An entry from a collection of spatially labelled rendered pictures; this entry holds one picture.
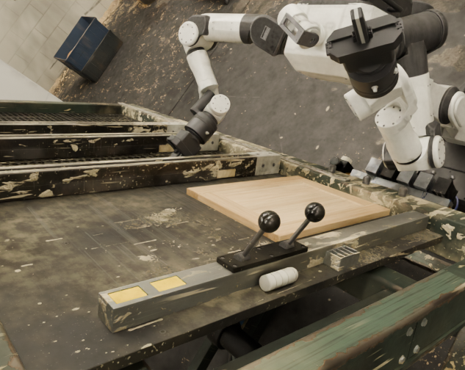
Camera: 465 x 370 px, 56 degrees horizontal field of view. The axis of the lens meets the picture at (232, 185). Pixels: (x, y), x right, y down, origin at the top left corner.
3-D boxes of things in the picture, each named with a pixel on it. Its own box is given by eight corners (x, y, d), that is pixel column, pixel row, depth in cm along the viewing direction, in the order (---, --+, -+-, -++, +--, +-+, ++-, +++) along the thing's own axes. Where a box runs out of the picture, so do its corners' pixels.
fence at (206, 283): (426, 229, 123) (430, 216, 122) (112, 333, 61) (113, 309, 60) (409, 222, 126) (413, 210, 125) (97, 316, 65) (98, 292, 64)
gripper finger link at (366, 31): (355, 4, 67) (361, 28, 73) (357, 21, 66) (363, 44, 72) (365, 1, 67) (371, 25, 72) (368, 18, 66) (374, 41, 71)
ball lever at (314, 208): (295, 255, 87) (333, 211, 79) (282, 258, 85) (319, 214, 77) (284, 240, 89) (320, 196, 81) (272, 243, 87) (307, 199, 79)
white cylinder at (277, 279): (268, 294, 77) (297, 284, 82) (271, 280, 76) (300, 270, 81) (257, 287, 79) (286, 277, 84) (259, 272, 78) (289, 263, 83)
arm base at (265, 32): (269, 45, 146) (272, 9, 140) (305, 51, 140) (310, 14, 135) (247, 52, 134) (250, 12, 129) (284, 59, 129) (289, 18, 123)
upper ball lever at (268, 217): (252, 267, 80) (289, 221, 72) (236, 271, 77) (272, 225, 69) (241, 251, 81) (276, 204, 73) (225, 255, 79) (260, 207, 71)
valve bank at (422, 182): (482, 200, 147) (469, 167, 131) (463, 237, 146) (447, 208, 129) (358, 163, 183) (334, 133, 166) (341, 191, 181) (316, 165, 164)
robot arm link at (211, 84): (226, 120, 153) (213, 86, 154) (231, 112, 144) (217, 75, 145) (209, 126, 151) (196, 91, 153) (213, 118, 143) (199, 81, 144)
